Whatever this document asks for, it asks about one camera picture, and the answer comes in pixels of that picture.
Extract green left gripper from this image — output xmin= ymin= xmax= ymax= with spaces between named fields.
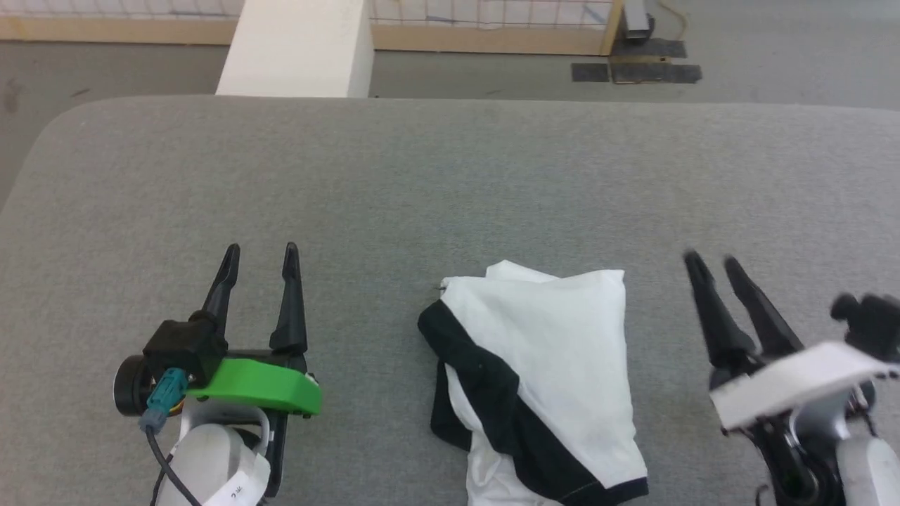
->
xmin=184 ymin=242 xmax=324 ymax=497

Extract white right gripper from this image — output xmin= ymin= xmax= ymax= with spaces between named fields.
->
xmin=683 ymin=250 xmax=892 ymax=432

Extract white black long-sleeve shirt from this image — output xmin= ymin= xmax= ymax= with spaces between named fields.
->
xmin=417 ymin=259 xmax=650 ymax=506

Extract white rectangular pillar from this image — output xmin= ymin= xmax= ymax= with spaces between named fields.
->
xmin=214 ymin=0 xmax=375 ymax=98

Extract grey floor device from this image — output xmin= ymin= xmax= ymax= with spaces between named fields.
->
xmin=622 ymin=0 xmax=657 ymax=41

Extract black cable with teal plug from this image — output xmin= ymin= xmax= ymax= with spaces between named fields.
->
xmin=139 ymin=368 xmax=206 ymax=506

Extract light wooden panel frame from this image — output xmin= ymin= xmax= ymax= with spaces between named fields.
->
xmin=0 ymin=0 xmax=626 ymax=58

